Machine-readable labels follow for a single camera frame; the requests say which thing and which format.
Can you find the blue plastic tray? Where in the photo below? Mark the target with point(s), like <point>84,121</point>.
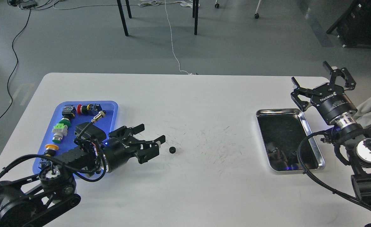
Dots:
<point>106,124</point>

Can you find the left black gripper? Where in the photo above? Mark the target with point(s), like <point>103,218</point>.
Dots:
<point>117,154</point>

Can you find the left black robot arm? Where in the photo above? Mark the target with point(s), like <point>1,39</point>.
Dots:
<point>38,199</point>

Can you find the silver metal tray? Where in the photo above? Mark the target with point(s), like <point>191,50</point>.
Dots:
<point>282,130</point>

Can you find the black cabinet in corner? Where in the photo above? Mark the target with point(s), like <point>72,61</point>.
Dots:
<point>354,25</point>

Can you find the small black gear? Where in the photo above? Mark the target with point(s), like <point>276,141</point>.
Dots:
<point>172,150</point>

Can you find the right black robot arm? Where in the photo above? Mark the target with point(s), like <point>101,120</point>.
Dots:
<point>352,142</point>

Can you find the red emergency stop button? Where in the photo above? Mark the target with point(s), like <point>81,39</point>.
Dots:
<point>88,109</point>

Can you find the green push button switch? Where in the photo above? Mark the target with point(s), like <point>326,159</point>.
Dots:
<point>60,130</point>

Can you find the grey black switch block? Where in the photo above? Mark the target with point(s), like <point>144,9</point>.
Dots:
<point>68,111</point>

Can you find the yellow push button switch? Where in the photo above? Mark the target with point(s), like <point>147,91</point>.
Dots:
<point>50,150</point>

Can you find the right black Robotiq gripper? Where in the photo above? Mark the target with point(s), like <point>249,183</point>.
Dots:
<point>333,101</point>

